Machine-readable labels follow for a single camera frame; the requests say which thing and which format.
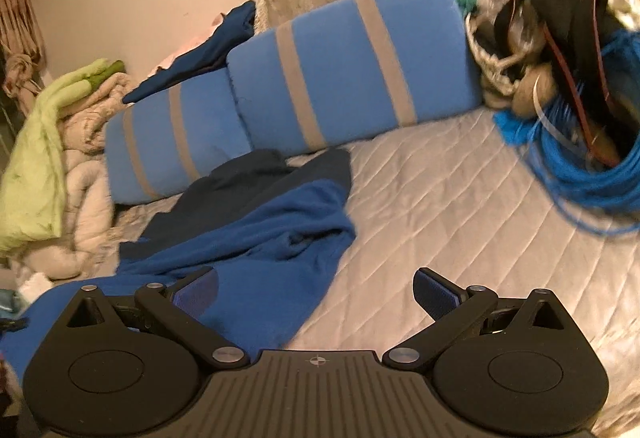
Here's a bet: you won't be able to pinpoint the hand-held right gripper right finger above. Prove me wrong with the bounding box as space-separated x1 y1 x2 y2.
382 268 573 371

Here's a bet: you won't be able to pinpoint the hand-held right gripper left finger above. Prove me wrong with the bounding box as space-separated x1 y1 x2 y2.
62 267 249 370

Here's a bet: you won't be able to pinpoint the blue and navy sweater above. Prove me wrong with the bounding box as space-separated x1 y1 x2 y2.
0 148 358 369

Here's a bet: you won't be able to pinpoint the beige quilted bed cover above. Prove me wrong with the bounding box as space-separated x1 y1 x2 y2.
112 105 640 438

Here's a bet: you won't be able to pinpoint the white cloth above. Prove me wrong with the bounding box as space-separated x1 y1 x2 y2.
17 270 56 303

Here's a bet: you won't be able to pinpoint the small blue grey-striped pillow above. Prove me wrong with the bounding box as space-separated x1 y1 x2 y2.
105 68 253 206

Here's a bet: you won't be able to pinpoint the green blanket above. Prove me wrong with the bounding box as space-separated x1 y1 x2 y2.
0 58 126 253

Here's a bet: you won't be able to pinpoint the navy garment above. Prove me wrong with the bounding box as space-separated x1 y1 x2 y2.
122 0 258 106

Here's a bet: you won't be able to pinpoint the large blue grey-striped pillow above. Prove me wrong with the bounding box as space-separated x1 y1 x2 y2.
225 0 483 153

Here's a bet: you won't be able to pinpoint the brown paper bags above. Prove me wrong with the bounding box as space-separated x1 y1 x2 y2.
0 0 48 63

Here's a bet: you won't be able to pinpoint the blue rope coil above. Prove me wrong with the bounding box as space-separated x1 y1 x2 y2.
492 28 640 236

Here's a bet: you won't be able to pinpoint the beige rope bundle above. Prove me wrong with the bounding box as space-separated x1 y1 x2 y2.
467 12 558 119

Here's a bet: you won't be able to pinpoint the red strap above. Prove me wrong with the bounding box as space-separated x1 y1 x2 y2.
542 0 621 169

